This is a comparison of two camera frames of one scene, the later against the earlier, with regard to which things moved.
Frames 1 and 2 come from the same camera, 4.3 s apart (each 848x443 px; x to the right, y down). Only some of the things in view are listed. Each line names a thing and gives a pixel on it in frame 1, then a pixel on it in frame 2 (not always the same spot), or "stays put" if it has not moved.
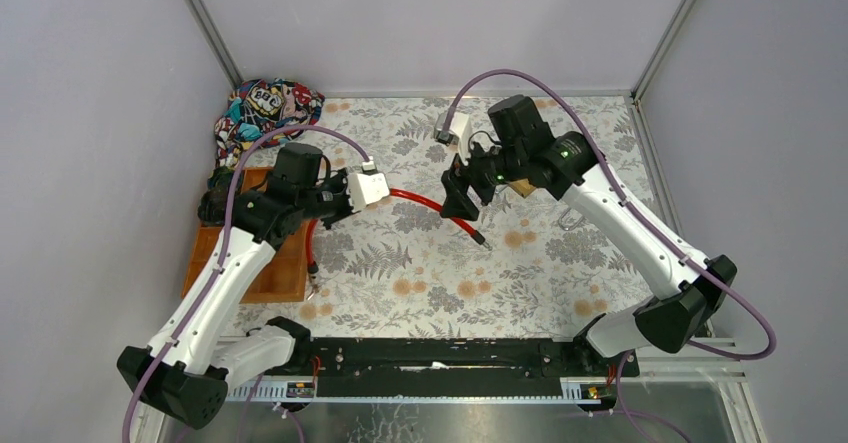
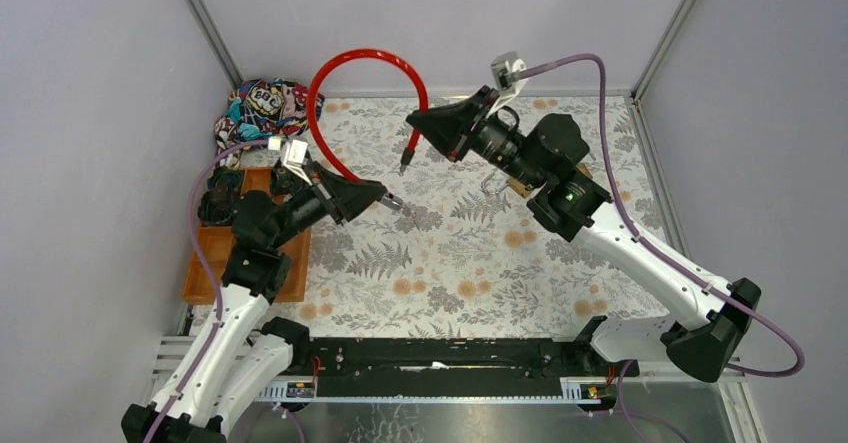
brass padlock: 523,186 stays put
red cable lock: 312,264 → 387,199
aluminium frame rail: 205,23 stays put
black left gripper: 337,197 stays put
